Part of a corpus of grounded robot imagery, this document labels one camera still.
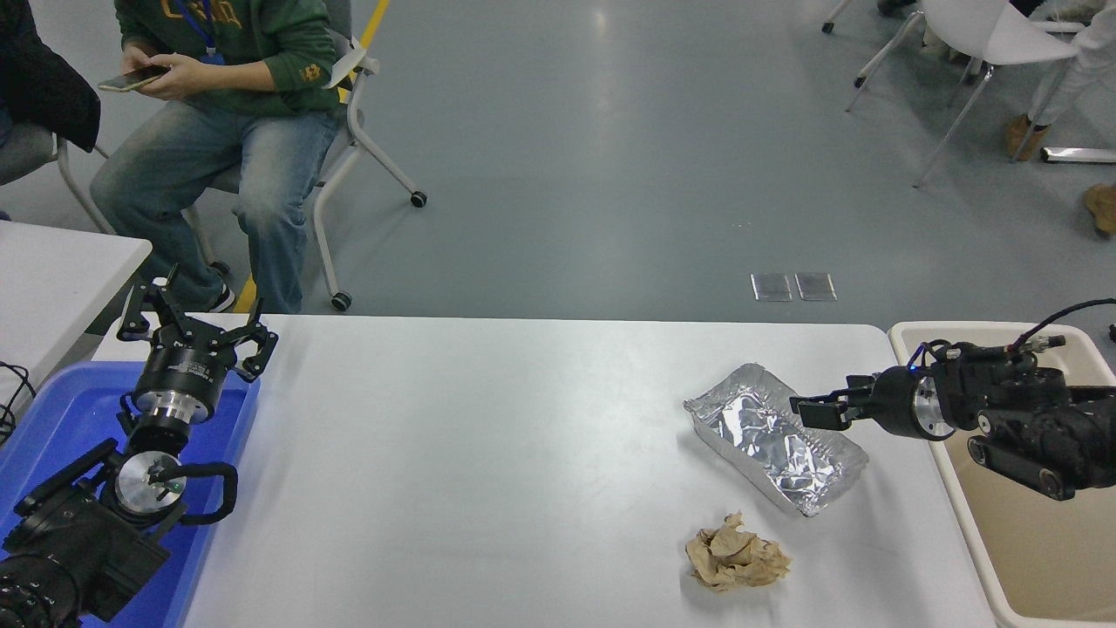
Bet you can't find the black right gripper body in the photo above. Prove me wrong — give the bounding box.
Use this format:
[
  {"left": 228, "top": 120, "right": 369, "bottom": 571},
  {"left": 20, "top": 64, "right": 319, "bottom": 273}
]
[{"left": 868, "top": 366, "right": 922, "bottom": 437}]

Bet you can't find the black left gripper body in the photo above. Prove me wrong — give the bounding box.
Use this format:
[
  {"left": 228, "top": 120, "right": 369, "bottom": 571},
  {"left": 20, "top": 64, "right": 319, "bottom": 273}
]
[{"left": 134, "top": 342, "right": 230, "bottom": 405}]

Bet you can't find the silver foil tray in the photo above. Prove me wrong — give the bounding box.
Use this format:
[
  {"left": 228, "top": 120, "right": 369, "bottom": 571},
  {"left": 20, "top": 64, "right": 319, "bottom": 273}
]
[{"left": 684, "top": 363, "right": 871, "bottom": 519}]

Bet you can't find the smartphone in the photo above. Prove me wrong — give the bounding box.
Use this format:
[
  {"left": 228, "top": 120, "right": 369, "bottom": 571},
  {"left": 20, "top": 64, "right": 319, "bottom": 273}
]
[{"left": 98, "top": 65, "right": 172, "bottom": 93}]

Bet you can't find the person's left hand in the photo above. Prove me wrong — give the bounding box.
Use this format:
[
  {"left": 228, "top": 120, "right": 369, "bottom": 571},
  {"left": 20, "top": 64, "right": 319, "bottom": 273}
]
[{"left": 139, "top": 56, "right": 219, "bottom": 101}]

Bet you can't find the white side table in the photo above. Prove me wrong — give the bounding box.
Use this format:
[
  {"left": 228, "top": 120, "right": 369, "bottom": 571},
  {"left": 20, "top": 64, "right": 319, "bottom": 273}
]
[{"left": 0, "top": 221, "right": 153, "bottom": 420}]

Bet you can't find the blue plastic tray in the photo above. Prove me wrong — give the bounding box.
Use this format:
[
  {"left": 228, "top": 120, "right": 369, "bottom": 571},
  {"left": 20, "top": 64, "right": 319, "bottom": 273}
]
[{"left": 0, "top": 362, "right": 262, "bottom": 628}]

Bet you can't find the crumpled tan paper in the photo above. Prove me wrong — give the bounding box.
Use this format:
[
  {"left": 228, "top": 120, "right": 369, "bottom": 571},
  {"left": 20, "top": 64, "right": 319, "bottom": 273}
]
[{"left": 684, "top": 512, "right": 793, "bottom": 594}]

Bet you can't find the large pale plastic bin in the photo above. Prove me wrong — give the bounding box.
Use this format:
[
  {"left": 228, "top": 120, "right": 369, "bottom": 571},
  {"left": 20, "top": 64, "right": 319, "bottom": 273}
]
[{"left": 888, "top": 320, "right": 1116, "bottom": 628}]

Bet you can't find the grey chair with castors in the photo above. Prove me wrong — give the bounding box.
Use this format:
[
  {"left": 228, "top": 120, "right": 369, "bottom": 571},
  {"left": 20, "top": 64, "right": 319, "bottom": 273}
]
[{"left": 179, "top": 0, "right": 428, "bottom": 313}]

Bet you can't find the white bar on floor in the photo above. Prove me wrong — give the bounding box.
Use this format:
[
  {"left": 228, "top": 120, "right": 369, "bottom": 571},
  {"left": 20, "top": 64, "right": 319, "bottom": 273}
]
[{"left": 1040, "top": 147, "right": 1116, "bottom": 167}]

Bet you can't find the white chair with metal legs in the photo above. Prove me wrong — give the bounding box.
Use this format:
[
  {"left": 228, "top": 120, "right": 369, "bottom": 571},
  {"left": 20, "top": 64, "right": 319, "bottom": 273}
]
[{"left": 844, "top": 0, "right": 1082, "bottom": 188}]

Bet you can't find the black cable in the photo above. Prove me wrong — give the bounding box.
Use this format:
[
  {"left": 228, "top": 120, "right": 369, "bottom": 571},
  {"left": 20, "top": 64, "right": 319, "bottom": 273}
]
[{"left": 0, "top": 362, "right": 37, "bottom": 446}]

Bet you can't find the grey chair with white frame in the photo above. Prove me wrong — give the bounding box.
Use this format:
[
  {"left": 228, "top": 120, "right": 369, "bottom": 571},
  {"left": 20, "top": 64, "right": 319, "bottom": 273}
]
[{"left": 0, "top": 122, "right": 119, "bottom": 236}]

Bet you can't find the blue lanyard with badge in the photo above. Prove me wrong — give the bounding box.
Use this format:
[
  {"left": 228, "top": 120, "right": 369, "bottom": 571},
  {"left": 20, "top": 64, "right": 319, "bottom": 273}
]
[{"left": 174, "top": 0, "right": 226, "bottom": 66}]

